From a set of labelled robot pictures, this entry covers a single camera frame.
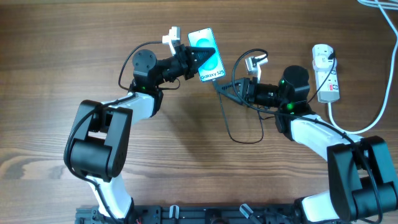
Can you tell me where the white power strip cord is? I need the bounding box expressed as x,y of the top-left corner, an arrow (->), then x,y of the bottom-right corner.
327,0 -> 398,135

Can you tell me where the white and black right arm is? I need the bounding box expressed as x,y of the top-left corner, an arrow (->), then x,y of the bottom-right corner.
215,65 -> 397,223

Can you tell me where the white charger adapter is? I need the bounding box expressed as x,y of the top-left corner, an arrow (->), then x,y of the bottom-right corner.
312,55 -> 336,72

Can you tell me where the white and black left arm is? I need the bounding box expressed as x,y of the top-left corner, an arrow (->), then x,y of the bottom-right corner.
63,44 -> 216,223

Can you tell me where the white power strip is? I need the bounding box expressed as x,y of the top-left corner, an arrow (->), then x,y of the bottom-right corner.
312,44 -> 340,103

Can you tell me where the black charging cable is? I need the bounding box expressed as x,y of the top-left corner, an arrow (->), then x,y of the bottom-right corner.
211,51 -> 336,144

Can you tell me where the black mounting base rail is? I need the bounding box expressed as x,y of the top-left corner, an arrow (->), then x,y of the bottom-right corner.
75,203 -> 352,224

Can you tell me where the smartphone with teal screen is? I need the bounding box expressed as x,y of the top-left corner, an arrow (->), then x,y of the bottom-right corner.
187,27 -> 226,82

